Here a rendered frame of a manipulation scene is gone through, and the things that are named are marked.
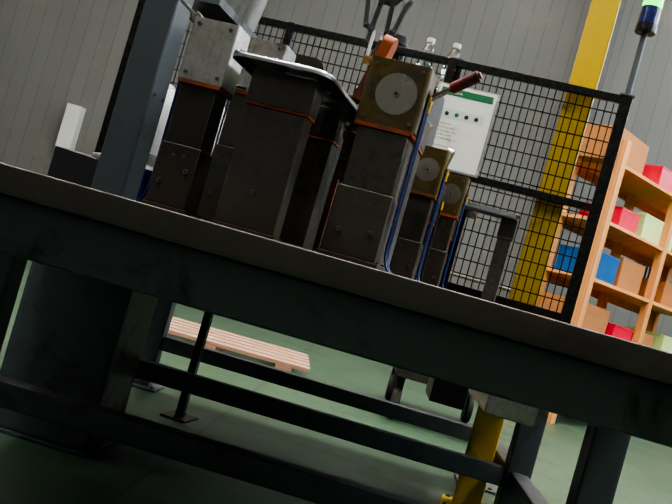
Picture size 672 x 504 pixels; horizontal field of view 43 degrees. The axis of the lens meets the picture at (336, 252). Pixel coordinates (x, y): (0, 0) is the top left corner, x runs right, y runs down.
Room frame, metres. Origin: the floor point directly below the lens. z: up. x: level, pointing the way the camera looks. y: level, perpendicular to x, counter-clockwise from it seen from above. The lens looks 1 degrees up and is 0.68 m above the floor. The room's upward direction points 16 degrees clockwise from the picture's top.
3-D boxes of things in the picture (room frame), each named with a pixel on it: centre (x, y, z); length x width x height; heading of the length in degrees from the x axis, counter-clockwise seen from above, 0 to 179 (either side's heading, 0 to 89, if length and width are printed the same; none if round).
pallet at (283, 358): (5.36, 0.58, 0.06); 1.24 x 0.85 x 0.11; 90
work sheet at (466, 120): (3.09, -0.30, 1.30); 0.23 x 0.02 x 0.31; 77
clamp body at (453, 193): (2.47, -0.28, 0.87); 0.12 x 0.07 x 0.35; 77
